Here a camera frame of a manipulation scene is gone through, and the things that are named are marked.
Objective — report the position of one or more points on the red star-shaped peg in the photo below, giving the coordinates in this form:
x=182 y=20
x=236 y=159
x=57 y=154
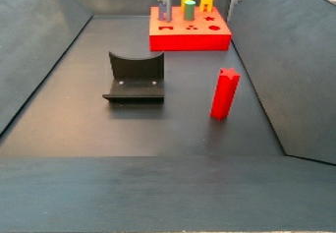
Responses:
x=224 y=92

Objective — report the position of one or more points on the red shape-sorting board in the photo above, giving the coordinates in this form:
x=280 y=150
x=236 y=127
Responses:
x=202 y=34

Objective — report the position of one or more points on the blue arch block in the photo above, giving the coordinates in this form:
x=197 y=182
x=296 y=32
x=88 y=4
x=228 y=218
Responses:
x=164 y=2

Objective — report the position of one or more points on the green cylinder peg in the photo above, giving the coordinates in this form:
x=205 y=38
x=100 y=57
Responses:
x=189 y=10

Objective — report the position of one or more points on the black curved stand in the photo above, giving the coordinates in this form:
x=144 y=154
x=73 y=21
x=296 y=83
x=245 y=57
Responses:
x=137 y=78

